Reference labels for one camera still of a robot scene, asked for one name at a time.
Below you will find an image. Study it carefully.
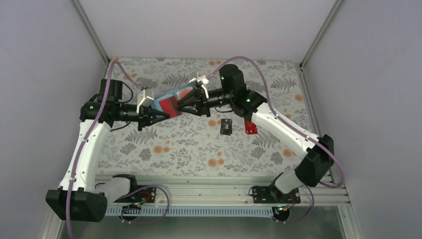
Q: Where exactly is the blue card holder wallet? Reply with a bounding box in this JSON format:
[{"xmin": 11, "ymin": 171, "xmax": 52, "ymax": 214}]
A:
[{"xmin": 151, "ymin": 83, "xmax": 194, "ymax": 118}]

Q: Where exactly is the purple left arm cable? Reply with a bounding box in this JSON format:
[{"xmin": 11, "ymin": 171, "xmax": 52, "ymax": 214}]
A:
[{"xmin": 66, "ymin": 59, "xmax": 146, "ymax": 239}]

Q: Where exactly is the white card with red circle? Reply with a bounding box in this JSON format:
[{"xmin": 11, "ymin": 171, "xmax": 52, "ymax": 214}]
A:
[{"xmin": 178, "ymin": 88, "xmax": 192, "ymax": 100}]

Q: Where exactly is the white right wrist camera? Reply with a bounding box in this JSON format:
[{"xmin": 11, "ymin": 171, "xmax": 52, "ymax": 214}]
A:
[{"xmin": 189, "ymin": 72, "xmax": 209, "ymax": 99}]

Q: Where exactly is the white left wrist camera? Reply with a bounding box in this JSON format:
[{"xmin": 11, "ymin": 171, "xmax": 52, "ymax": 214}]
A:
[{"xmin": 136, "ymin": 88, "xmax": 154, "ymax": 113}]

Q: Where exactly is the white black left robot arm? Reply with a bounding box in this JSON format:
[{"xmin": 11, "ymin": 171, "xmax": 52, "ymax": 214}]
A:
[{"xmin": 46, "ymin": 79, "xmax": 170, "ymax": 222}]

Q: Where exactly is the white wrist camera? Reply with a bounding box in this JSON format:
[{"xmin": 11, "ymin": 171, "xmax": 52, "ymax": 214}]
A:
[
  {"xmin": 136, "ymin": 88, "xmax": 154, "ymax": 113},
  {"xmin": 189, "ymin": 72, "xmax": 209, "ymax": 99}
]

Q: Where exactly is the red credit card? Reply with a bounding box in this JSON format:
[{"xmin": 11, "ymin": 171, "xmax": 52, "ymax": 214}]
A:
[{"xmin": 244, "ymin": 119, "xmax": 258, "ymax": 135}]

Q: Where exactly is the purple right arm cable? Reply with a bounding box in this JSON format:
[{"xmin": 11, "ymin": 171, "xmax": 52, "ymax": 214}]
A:
[{"xmin": 206, "ymin": 56, "xmax": 345, "ymax": 189}]

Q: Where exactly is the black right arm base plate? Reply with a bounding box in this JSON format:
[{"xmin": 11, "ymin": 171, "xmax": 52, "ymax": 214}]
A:
[{"xmin": 248, "ymin": 185, "xmax": 301, "ymax": 204}]

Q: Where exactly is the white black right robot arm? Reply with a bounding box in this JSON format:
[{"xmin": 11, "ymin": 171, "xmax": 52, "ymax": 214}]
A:
[{"xmin": 178, "ymin": 64, "xmax": 334, "ymax": 203}]

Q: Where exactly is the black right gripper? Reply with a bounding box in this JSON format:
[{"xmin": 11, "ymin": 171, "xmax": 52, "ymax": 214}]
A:
[{"xmin": 177, "ymin": 88, "xmax": 233, "ymax": 118}]

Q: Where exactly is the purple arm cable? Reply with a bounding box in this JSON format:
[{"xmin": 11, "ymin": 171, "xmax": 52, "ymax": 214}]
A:
[
  {"xmin": 206, "ymin": 56, "xmax": 345, "ymax": 189},
  {"xmin": 66, "ymin": 59, "xmax": 146, "ymax": 239}
]

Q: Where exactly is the black credit card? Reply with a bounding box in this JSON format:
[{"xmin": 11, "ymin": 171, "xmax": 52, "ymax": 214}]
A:
[{"xmin": 220, "ymin": 119, "xmax": 232, "ymax": 135}]

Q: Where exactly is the aluminium rail base frame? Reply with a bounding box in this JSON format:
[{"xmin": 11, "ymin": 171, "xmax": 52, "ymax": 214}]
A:
[{"xmin": 92, "ymin": 175, "xmax": 351, "ymax": 207}]

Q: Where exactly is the white slotted cable duct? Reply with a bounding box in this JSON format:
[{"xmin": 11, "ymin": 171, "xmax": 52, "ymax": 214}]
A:
[{"xmin": 123, "ymin": 206, "xmax": 273, "ymax": 218}]

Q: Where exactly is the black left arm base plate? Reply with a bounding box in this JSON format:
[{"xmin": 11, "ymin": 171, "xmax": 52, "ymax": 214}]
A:
[{"xmin": 115, "ymin": 187, "xmax": 157, "ymax": 203}]

